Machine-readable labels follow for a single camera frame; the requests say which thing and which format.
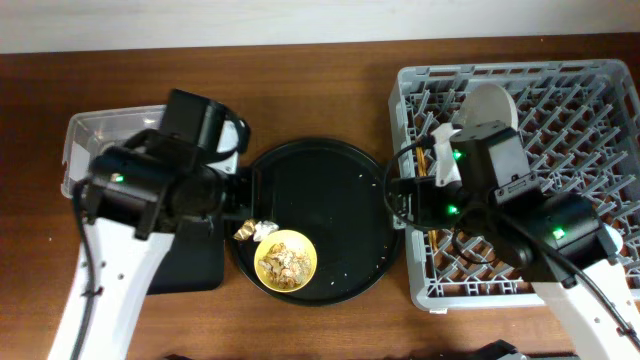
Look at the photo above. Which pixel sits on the wooden chopstick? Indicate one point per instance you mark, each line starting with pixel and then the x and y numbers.
pixel 421 162
pixel 433 240

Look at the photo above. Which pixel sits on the round black tray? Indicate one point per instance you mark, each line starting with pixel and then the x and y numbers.
pixel 331 192

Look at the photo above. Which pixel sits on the light blue cup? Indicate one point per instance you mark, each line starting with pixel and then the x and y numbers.
pixel 616 238

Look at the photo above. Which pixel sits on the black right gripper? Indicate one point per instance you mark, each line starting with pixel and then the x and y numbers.
pixel 407 203

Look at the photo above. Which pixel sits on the yellow bowl with food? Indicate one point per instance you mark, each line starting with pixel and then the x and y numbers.
pixel 285 261

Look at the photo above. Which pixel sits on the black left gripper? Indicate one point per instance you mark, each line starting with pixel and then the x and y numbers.
pixel 245 195

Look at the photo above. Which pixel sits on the crumpled white tissue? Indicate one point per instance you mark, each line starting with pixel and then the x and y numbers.
pixel 263 229

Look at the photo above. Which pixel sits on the black rectangular tray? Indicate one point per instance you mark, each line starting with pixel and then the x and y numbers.
pixel 195 261

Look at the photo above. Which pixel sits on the grey dishwasher rack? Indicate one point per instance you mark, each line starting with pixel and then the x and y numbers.
pixel 579 123

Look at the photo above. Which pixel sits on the clear plastic bin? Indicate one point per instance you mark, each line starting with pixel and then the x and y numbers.
pixel 89 134

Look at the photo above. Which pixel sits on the grey round plate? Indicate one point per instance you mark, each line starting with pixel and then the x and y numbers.
pixel 487 103

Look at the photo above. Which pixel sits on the gold foil wrapper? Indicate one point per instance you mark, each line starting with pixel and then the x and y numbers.
pixel 246 231

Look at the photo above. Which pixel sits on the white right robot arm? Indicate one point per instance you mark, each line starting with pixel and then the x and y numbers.
pixel 557 243

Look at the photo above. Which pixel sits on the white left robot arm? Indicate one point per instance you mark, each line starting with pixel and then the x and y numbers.
pixel 130 208

